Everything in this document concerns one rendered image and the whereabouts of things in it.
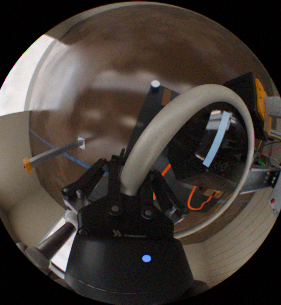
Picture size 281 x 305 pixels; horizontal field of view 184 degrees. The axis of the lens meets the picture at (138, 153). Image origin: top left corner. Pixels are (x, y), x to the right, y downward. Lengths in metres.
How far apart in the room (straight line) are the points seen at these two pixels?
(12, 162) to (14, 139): 1.16
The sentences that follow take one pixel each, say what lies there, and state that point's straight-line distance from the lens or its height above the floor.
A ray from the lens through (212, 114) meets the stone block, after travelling 0.54.
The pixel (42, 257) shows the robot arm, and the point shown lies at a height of 1.39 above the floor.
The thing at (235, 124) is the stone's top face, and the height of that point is 0.82.
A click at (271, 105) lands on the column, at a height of 0.89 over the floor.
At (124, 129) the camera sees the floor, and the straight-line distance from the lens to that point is 1.23.
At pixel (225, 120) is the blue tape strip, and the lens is 0.53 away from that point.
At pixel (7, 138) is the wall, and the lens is 6.13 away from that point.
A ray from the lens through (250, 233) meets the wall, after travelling 5.89.
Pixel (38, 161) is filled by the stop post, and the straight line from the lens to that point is 1.24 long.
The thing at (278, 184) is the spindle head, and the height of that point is 1.15.
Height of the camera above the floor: 1.17
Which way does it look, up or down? 70 degrees down
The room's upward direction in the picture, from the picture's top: 154 degrees counter-clockwise
